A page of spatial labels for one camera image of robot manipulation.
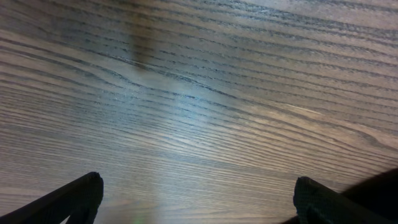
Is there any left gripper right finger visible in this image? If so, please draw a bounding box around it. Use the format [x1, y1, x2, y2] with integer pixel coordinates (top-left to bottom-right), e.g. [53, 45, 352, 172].
[293, 177, 392, 224]

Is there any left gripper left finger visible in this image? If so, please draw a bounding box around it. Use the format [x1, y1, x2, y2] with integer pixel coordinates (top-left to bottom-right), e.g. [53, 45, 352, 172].
[1, 172, 104, 224]

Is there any black t-shirt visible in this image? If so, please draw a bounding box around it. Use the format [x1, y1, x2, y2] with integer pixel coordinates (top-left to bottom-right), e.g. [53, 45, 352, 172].
[283, 169, 397, 224]

